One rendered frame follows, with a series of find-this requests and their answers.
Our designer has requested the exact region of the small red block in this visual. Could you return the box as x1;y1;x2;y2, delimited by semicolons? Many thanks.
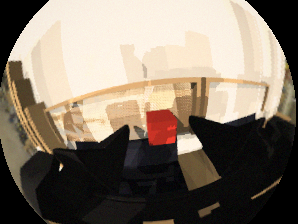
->
146;109;177;145

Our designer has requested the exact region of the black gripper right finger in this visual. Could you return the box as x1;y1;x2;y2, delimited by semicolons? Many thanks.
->
189;115;266;176

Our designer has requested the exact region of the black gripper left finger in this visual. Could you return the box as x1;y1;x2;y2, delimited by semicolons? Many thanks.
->
52;124;129;194

